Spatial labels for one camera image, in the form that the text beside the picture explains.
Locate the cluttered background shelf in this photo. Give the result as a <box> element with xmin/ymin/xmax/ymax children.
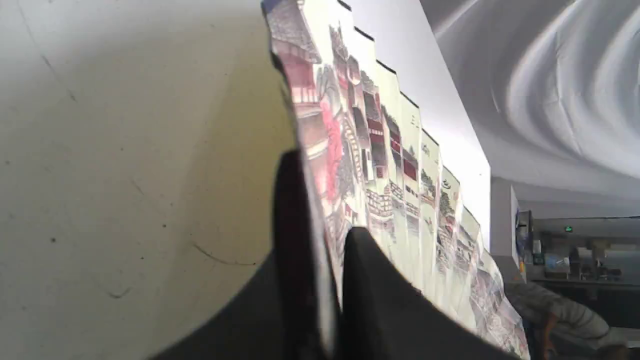
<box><xmin>515</xmin><ymin>210</ymin><xmax>640</xmax><ymax>287</ymax></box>

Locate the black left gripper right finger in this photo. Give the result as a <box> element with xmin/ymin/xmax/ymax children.
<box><xmin>340</xmin><ymin>227</ymin><xmax>515</xmax><ymax>360</ymax></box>

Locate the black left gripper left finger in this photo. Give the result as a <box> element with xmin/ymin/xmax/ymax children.
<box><xmin>153</xmin><ymin>150</ymin><xmax>330</xmax><ymax>360</ymax></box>

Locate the painted paper folding fan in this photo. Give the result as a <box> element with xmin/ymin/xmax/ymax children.
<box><xmin>262</xmin><ymin>0</ymin><xmax>530</xmax><ymax>360</ymax></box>

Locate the person in grey shirt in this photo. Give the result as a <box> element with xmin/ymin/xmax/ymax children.
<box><xmin>504</xmin><ymin>282</ymin><xmax>634</xmax><ymax>360</ymax></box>

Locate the white backdrop curtain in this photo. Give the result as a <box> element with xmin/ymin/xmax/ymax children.
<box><xmin>421</xmin><ymin>0</ymin><xmax>640</xmax><ymax>218</ymax></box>

